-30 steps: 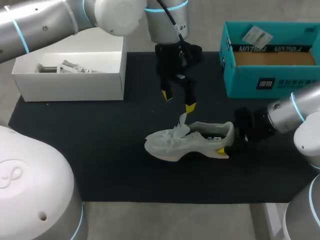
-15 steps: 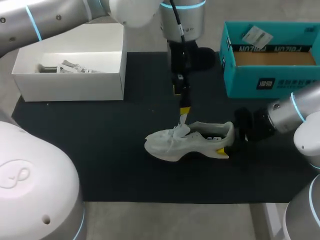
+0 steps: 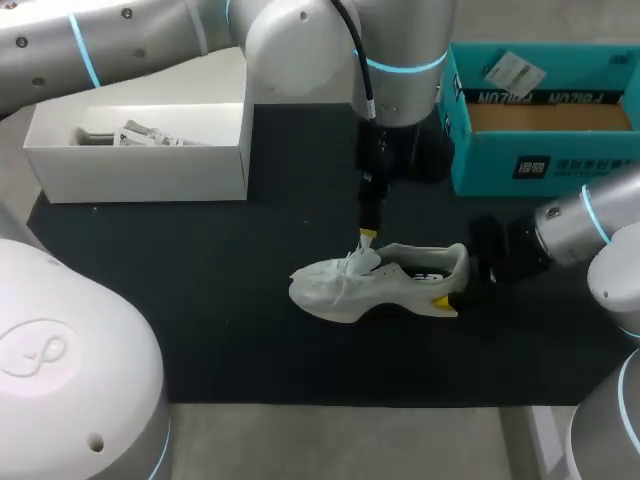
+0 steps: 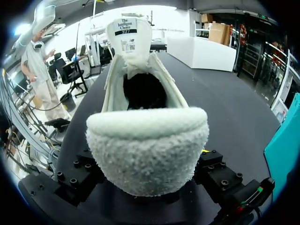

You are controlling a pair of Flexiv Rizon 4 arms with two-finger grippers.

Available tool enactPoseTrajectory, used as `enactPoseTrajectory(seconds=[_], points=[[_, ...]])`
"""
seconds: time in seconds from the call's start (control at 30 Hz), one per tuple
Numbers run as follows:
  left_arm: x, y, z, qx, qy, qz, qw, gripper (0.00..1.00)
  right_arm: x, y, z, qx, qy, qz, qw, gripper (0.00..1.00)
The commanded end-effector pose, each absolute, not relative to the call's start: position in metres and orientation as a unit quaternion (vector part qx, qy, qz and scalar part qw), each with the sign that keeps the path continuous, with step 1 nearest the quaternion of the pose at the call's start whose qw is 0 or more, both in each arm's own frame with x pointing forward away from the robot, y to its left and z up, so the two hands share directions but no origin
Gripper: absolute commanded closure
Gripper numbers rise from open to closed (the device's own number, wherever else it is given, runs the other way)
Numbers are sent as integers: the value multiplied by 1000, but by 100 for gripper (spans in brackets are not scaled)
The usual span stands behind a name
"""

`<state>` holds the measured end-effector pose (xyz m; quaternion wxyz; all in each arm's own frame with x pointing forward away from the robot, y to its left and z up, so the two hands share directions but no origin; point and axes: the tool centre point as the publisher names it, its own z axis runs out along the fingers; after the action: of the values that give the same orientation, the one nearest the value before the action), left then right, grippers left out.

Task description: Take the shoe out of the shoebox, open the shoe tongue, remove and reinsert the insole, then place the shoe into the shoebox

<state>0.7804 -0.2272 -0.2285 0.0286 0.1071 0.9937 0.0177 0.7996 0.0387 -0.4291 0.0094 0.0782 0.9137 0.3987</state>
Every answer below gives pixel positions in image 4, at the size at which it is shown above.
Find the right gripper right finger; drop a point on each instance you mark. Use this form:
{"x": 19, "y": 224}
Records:
{"x": 219, "y": 174}

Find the white shoebox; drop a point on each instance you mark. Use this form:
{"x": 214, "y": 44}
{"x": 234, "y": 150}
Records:
{"x": 201, "y": 52}

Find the person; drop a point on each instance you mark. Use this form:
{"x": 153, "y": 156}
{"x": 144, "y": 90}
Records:
{"x": 38, "y": 75}

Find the white fuzzy shoe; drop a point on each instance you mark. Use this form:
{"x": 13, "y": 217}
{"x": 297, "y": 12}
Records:
{"x": 145, "y": 131}

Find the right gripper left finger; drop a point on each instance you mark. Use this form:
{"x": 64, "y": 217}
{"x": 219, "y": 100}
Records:
{"x": 77, "y": 174}

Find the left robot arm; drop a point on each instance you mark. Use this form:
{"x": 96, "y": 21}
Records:
{"x": 35, "y": 23}

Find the teal box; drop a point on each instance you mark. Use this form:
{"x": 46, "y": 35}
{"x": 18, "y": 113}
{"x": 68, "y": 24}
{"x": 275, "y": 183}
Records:
{"x": 284, "y": 150}

